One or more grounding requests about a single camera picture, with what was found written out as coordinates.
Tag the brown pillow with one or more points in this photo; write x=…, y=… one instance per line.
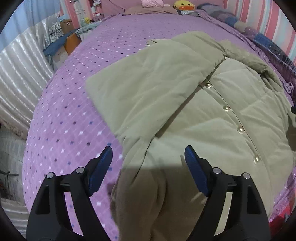
x=148, y=10

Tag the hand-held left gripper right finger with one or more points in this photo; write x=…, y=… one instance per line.
x=196, y=171

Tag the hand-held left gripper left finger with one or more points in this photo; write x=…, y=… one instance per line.
x=101, y=169

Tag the blue and purple patchwork quilt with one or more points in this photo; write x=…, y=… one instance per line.
x=233, y=20

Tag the cardboard box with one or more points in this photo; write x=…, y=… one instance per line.
x=66, y=26

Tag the yellow duck plush toy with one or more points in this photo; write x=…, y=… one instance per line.
x=183, y=5

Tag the pink folded cloth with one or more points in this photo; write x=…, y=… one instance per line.
x=151, y=2

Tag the silver pleated curtain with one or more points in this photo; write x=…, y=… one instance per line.
x=23, y=76

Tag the green padded jacket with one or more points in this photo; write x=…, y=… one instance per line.
x=173, y=104

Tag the blue cloth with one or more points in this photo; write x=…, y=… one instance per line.
x=56, y=44

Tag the orange chair back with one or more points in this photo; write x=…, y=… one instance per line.
x=72, y=42

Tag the purple diamond-pattern bed blanket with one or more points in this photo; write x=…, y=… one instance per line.
x=76, y=104

